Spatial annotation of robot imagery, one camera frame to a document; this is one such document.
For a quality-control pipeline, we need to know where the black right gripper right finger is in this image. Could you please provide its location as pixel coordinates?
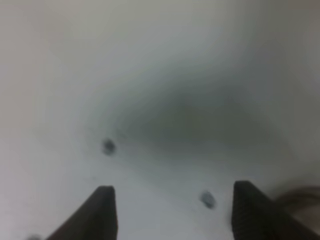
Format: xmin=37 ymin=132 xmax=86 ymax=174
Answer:
xmin=231 ymin=181 xmax=320 ymax=240

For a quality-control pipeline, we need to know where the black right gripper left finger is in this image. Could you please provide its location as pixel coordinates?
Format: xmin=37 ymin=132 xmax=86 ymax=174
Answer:
xmin=48 ymin=186 xmax=118 ymax=240

